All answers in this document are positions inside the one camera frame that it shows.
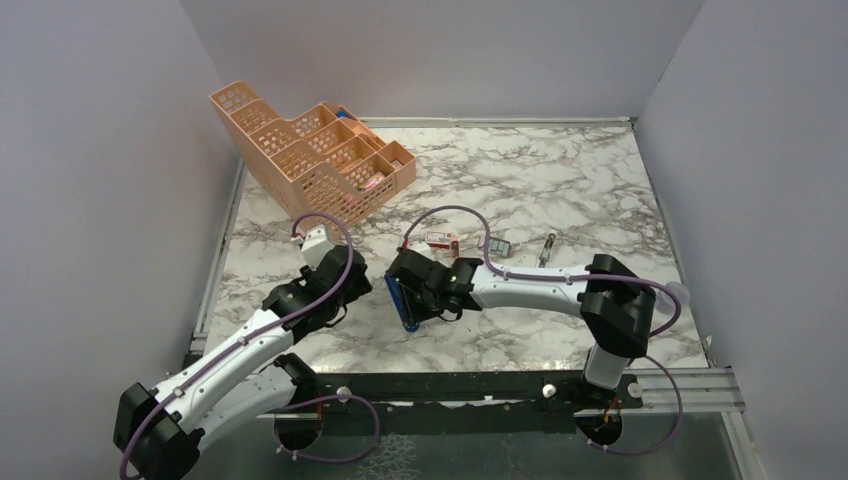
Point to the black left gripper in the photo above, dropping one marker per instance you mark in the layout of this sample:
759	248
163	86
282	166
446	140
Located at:
360	287

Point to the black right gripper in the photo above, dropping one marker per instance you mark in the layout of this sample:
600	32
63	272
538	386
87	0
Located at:
438	310

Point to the blue black stapler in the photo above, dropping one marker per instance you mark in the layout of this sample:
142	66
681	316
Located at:
400	303

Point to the red white staple box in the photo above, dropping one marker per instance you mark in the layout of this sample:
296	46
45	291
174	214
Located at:
440	239

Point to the white small stapler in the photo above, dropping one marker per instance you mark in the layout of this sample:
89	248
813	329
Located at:
546	252

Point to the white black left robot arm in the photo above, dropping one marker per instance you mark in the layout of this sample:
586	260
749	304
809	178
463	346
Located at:
162	431

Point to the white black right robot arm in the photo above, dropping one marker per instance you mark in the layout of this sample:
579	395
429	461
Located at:
615	304

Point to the peach plastic desk organizer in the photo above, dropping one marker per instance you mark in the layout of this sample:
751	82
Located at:
315	161

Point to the colourful item in organizer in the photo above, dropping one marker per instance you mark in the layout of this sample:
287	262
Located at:
371	182

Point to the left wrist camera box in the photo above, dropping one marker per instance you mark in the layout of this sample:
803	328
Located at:
314	245

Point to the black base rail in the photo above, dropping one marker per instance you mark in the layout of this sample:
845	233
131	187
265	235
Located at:
347	404

